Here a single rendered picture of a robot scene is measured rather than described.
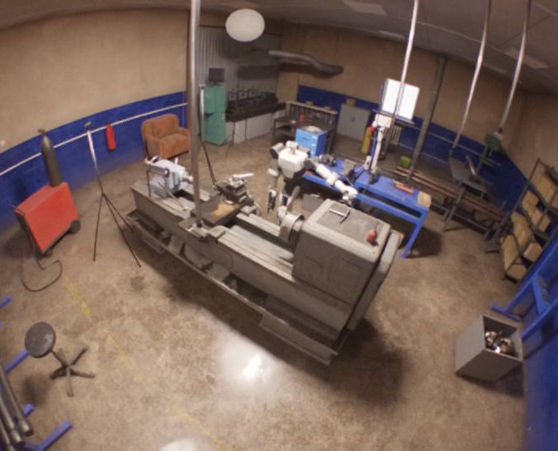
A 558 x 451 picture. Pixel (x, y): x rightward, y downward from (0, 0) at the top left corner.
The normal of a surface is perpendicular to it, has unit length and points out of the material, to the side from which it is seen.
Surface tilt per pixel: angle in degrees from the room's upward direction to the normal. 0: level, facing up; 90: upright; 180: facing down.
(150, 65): 90
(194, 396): 0
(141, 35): 90
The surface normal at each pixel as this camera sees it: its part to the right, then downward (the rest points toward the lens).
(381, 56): -0.54, 0.47
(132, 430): 0.10, -0.79
